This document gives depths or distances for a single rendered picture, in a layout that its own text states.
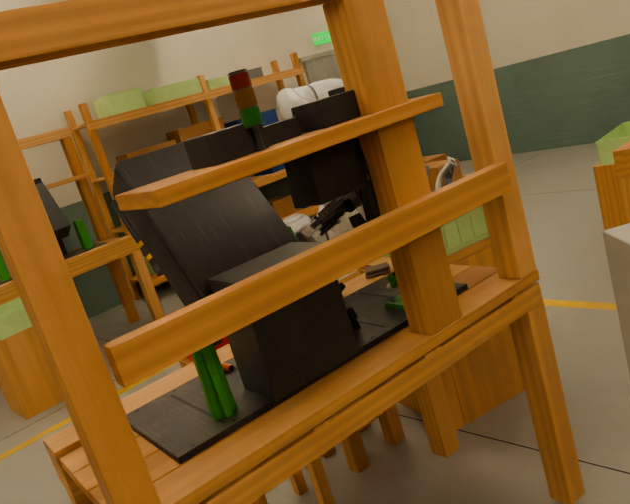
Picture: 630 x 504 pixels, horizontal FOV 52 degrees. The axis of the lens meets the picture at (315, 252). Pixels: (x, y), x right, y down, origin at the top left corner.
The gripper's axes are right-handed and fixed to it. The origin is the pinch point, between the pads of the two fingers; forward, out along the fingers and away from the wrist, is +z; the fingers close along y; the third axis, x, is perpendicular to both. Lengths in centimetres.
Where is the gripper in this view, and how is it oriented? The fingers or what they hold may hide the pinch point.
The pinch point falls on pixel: (310, 232)
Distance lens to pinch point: 203.1
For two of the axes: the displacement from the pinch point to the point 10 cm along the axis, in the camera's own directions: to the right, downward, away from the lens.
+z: -6.7, 5.9, -4.5
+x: 7.4, 5.8, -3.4
